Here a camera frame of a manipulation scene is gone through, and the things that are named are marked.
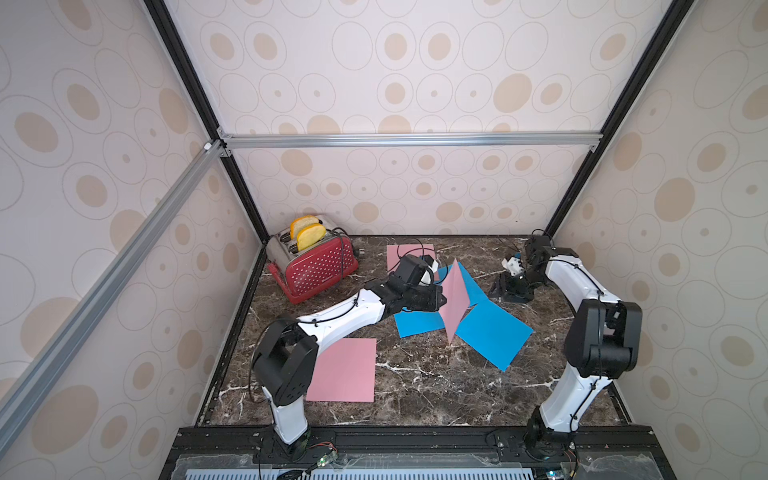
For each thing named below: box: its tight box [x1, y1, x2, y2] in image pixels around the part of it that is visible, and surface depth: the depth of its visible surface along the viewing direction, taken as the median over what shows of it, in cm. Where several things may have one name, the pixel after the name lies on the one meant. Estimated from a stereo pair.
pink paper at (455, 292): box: [438, 258, 470, 344], surface depth 91 cm
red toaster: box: [266, 219, 363, 305], surface depth 97 cm
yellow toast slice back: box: [289, 215, 320, 240], surface depth 97 cm
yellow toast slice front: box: [296, 223, 327, 252], surface depth 95 cm
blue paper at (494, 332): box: [455, 299, 534, 372], surface depth 97 cm
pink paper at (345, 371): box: [306, 338, 377, 403], surface depth 87 cm
